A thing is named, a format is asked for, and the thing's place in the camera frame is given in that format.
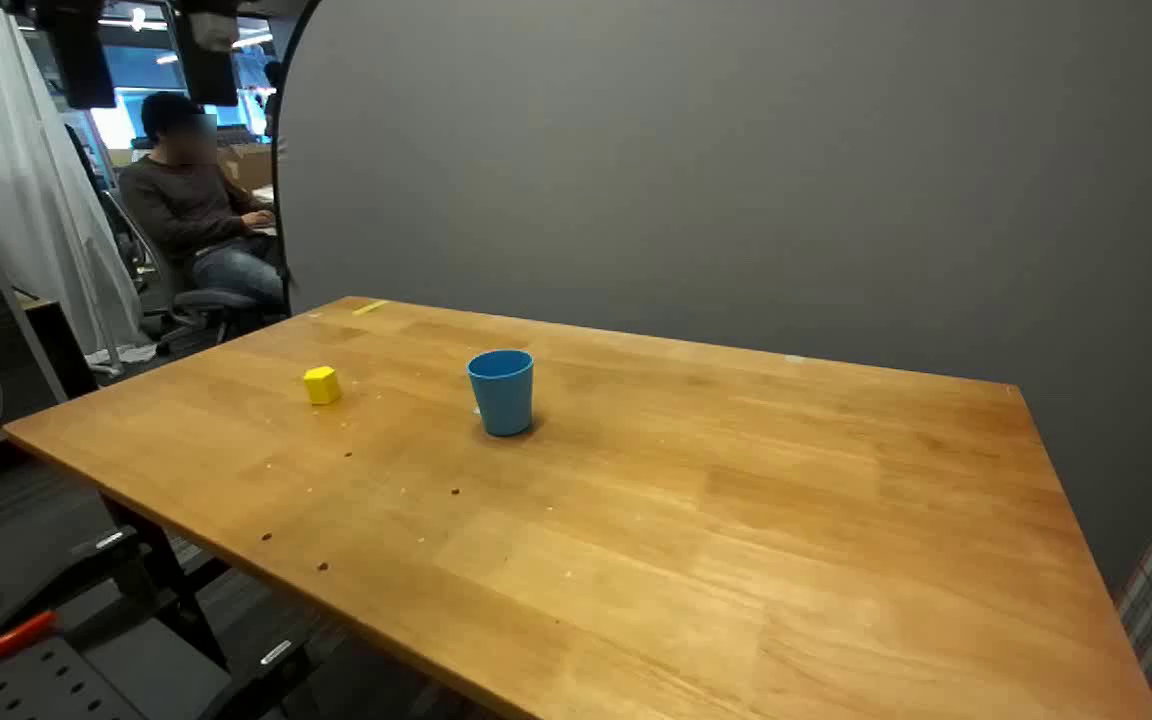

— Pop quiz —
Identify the yellow block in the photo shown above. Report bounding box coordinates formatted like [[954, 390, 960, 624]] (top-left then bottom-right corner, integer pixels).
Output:
[[302, 365, 349, 413]]

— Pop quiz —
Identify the grey backdrop panel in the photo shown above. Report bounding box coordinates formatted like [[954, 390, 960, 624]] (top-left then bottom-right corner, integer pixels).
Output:
[[270, 0, 1152, 598]]

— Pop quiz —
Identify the white curtain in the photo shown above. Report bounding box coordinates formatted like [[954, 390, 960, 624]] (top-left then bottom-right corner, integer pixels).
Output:
[[0, 0, 157, 374]]

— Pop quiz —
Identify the orange clamp handle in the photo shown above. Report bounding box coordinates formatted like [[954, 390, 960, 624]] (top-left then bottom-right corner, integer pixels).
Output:
[[0, 609, 63, 666]]

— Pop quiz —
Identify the seated person in grey sweater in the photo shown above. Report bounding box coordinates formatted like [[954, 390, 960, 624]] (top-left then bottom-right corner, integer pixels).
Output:
[[118, 90, 288, 311]]

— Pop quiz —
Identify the blue plastic cup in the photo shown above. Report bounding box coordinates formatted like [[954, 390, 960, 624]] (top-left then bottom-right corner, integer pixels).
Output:
[[464, 349, 539, 439]]

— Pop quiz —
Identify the black table leg frame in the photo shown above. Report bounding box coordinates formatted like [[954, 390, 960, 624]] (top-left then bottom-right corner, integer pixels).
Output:
[[0, 491, 320, 720]]

